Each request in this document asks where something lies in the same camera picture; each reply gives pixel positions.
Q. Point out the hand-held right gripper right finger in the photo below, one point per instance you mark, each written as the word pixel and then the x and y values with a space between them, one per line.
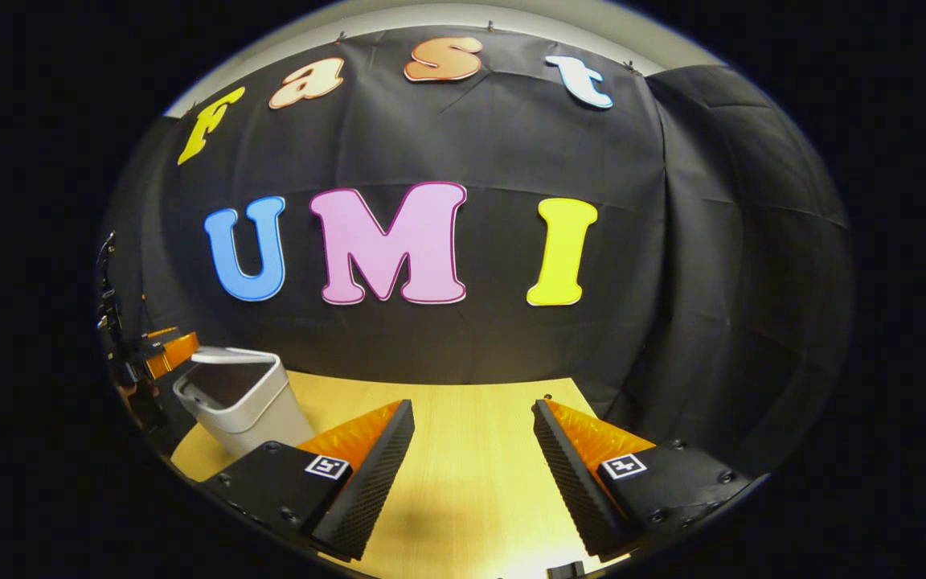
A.
pixel 571 482

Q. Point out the black backdrop cloth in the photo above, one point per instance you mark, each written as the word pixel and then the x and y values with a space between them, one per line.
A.
pixel 471 137

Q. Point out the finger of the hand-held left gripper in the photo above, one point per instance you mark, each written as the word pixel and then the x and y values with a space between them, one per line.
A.
pixel 174 350

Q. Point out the white desktop garbage bin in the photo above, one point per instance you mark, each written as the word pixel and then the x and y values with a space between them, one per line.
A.
pixel 246 402

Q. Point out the wooden desktop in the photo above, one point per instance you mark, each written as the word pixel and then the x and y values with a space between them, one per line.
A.
pixel 471 450

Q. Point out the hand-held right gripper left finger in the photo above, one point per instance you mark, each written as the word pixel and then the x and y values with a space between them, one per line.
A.
pixel 366 482

